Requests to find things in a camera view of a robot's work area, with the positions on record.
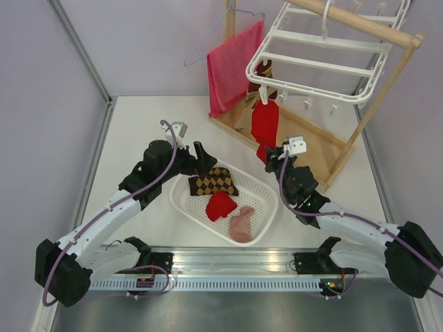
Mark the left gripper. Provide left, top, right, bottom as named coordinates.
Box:
left=159, top=140, right=217, bottom=183

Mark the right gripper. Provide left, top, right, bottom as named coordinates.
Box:
left=264, top=142, right=296, bottom=203

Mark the brown argyle sock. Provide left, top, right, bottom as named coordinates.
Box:
left=188, top=167, right=239, bottom=196

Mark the plain red sock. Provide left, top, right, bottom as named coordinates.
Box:
left=251, top=100, right=280, bottom=163

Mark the red sock with white print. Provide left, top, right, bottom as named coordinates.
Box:
left=206, top=191, right=237, bottom=222

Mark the pink sock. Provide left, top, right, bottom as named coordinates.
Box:
left=229, top=206, right=255, bottom=243

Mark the white clip drying hanger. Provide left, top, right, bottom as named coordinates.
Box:
left=246, top=3, right=394, bottom=111

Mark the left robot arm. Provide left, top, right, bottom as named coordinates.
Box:
left=35, top=140, right=217, bottom=307

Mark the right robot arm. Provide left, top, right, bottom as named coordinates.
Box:
left=258, top=147, right=442, bottom=298

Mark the maroon striped sock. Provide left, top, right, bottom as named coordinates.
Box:
left=255, top=59, right=273, bottom=84
left=235, top=82, right=262, bottom=131

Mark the white perforated plastic basket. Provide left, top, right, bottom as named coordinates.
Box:
left=170, top=161, right=279, bottom=247

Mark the wooden drying rack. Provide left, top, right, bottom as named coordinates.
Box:
left=208, top=0, right=427, bottom=194

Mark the pink cloth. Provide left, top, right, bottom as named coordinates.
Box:
left=206, top=21, right=264, bottom=118

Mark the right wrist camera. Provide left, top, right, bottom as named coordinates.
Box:
left=282, top=136, right=307, bottom=156

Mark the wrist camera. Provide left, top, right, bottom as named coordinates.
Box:
left=160, top=120, right=188, bottom=145
left=282, top=136, right=307, bottom=156

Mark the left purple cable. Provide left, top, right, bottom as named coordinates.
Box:
left=42, top=120, right=179, bottom=307

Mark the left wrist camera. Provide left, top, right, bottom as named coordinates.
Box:
left=160, top=120, right=188, bottom=145

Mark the aluminium mounting rail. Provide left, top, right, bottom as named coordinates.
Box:
left=48, top=246, right=422, bottom=276

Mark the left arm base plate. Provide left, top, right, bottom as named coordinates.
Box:
left=110, top=252, right=174, bottom=277

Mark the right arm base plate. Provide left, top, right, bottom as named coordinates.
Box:
left=293, top=252, right=330, bottom=275

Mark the blue wire hanger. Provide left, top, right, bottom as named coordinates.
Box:
left=183, top=0, right=266, bottom=67

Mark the slotted cable duct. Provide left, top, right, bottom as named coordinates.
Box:
left=89, top=275, right=323, bottom=293

